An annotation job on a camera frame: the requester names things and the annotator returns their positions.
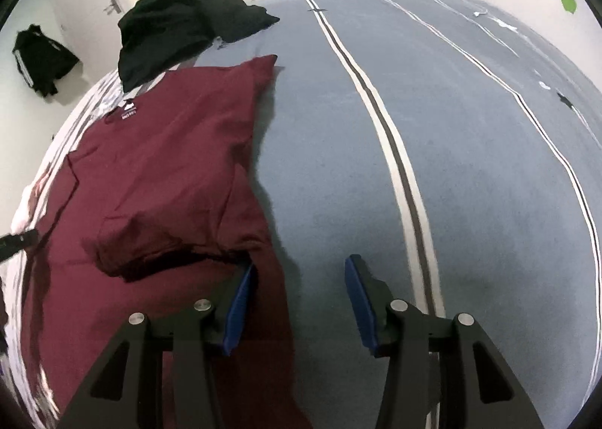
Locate striped bed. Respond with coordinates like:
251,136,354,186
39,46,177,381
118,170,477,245
0,0,602,429

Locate black striped jacket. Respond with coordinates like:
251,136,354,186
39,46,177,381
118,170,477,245
12,24,80,98

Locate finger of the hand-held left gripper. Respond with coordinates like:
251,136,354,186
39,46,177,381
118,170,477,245
0,228,39,263

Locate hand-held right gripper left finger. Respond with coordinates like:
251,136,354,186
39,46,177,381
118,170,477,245
56,264,259,429

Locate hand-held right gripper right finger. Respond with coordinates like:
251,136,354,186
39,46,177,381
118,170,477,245
344,253,545,429

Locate black garment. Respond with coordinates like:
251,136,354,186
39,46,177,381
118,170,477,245
117,0,280,94

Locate maroon t-shirt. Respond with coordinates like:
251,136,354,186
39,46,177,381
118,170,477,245
21,54,313,429

